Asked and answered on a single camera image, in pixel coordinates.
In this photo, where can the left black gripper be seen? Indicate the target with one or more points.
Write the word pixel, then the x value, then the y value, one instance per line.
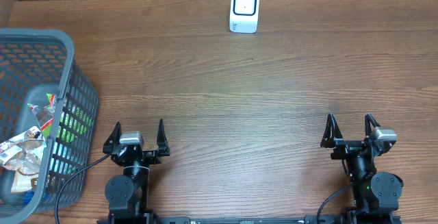
pixel 163 151

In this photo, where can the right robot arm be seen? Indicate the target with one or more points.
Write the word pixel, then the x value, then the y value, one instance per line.
pixel 375 194

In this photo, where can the grey plastic shopping basket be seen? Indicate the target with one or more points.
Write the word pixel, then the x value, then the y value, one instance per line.
pixel 35 62

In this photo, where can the green gummy candy bag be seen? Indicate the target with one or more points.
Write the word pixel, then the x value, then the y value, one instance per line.
pixel 76 119

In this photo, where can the white barcode scanner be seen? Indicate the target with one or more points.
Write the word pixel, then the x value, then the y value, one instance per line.
pixel 244 16

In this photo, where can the blue snack packet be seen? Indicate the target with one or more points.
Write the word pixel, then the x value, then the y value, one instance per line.
pixel 27 197

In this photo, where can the beige cookie snack bag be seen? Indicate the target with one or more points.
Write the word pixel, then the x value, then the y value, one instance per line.
pixel 22 155

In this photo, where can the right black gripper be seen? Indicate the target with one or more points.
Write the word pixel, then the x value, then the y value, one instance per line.
pixel 331 138

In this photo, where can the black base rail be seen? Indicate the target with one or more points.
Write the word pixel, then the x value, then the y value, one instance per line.
pixel 308 219

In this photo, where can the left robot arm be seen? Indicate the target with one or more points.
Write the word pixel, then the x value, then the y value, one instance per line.
pixel 127 193

